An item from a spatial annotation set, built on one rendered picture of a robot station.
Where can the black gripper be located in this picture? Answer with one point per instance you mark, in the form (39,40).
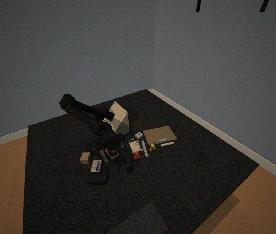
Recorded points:
(99,146)

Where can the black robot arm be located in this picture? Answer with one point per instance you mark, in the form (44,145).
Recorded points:
(96,125)

